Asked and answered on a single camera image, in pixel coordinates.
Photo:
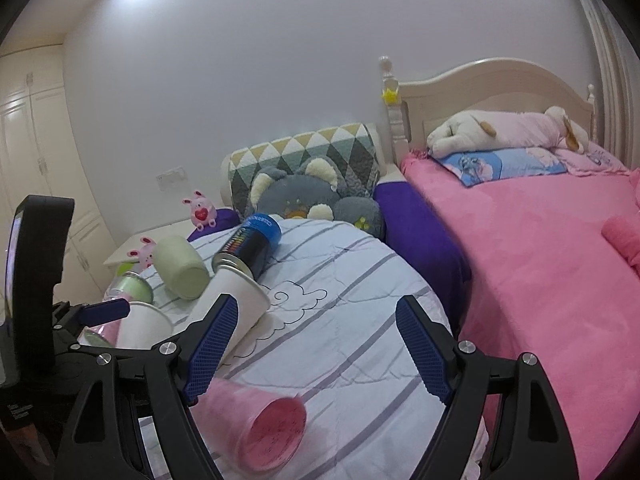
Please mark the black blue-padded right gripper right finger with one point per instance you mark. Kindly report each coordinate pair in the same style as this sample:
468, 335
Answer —
531, 439

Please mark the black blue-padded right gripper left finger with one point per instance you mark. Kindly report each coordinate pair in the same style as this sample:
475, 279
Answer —
104, 392

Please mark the pink translucent plastic cup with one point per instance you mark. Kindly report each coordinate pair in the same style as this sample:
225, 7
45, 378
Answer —
254, 430

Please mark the pink green labelled can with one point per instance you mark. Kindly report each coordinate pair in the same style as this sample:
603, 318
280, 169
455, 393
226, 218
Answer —
130, 286

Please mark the pink bunny plush toy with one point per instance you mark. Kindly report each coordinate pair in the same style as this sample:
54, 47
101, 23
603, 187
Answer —
143, 255

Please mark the green ceramic mug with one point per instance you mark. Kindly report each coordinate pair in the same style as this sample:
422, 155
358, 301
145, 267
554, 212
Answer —
181, 268

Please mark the white bedside table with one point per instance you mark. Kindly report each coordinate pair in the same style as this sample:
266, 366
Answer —
122, 253

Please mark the pink fleece blanket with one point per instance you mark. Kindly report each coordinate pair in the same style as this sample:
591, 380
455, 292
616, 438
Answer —
546, 281

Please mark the pink pig plush toy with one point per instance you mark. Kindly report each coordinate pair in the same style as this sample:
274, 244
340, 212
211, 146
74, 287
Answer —
203, 213

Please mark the blue black spray can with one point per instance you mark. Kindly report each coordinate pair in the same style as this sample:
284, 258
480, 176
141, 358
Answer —
250, 246

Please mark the white striped quilt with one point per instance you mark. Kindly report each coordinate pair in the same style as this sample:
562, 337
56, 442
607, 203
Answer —
329, 337

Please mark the cream wardrobe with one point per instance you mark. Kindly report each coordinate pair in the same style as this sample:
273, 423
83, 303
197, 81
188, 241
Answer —
39, 156

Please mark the purple blanket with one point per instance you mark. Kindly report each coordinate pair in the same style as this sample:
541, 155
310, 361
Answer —
413, 236

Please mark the blue cartoon pillow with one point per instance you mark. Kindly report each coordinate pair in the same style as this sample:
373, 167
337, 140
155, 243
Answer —
474, 168

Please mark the grey koala plush pillow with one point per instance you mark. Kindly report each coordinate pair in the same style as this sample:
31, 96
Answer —
317, 191

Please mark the cream dog plush toy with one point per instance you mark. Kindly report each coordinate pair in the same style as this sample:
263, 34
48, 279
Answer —
480, 130

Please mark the triangle patterned cushion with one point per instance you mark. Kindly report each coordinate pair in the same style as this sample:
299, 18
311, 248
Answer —
355, 149

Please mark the cream wooden headboard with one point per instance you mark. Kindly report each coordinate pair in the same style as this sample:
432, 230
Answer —
506, 84

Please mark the yellow star ornament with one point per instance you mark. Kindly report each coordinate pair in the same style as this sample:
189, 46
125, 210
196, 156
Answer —
390, 96

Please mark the white wall switch panel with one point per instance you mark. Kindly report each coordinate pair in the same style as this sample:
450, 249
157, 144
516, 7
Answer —
171, 178

